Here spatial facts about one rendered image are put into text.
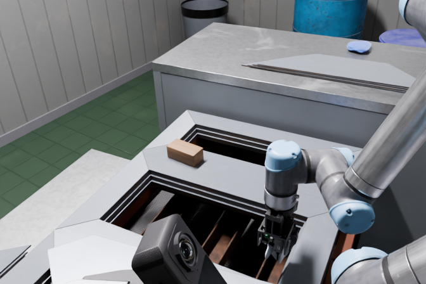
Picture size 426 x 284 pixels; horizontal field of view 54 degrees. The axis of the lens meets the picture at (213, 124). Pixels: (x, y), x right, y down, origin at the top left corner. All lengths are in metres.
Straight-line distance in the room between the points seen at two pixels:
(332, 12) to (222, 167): 2.24
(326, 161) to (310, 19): 2.66
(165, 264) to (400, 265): 0.26
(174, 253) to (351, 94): 1.34
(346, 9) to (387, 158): 2.76
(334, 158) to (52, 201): 1.05
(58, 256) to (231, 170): 0.60
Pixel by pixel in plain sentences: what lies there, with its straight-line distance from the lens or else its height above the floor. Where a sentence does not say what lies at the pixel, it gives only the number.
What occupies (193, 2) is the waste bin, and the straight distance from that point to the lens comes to 4.54.
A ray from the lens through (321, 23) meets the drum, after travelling 3.49.
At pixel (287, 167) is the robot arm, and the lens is 0.89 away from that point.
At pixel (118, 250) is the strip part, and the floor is 0.87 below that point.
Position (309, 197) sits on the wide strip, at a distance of 1.34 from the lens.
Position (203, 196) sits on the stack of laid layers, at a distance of 1.38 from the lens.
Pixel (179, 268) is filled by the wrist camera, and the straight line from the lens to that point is 0.28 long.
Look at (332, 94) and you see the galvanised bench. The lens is 1.55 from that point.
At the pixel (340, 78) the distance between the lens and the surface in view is 1.64.
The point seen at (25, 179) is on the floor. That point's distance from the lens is 3.12.
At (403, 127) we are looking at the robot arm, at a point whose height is 1.36.
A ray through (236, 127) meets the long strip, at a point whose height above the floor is 0.87.
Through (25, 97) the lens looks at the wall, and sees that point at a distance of 3.57.
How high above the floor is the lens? 1.74
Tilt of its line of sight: 31 degrees down
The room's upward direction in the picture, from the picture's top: 2 degrees counter-clockwise
